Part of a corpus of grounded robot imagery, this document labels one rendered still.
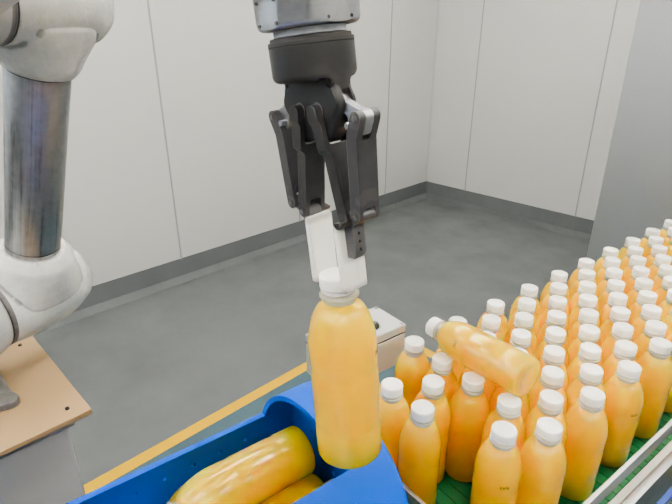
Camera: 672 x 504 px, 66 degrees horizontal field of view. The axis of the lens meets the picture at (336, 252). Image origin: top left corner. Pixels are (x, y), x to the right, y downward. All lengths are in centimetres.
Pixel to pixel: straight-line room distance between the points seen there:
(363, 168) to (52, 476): 101
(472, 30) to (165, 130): 308
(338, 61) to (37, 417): 93
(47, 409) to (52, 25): 70
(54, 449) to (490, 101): 475
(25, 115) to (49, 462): 68
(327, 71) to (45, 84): 63
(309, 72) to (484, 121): 495
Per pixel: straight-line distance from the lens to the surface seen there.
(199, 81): 379
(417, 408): 90
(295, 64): 45
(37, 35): 93
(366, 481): 68
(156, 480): 83
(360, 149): 44
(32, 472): 126
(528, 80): 514
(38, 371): 132
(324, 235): 52
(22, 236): 115
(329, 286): 51
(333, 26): 46
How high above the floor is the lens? 169
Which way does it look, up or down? 23 degrees down
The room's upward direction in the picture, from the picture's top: straight up
